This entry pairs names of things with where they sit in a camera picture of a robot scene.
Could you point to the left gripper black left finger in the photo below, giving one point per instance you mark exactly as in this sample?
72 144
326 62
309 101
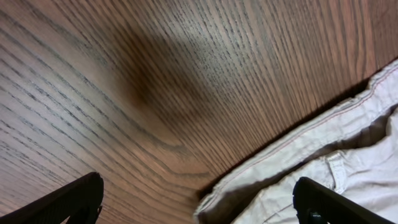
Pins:
77 202

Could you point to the beige shorts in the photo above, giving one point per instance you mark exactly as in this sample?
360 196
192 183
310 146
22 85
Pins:
351 149

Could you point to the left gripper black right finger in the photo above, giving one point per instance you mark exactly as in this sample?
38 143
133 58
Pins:
315 203

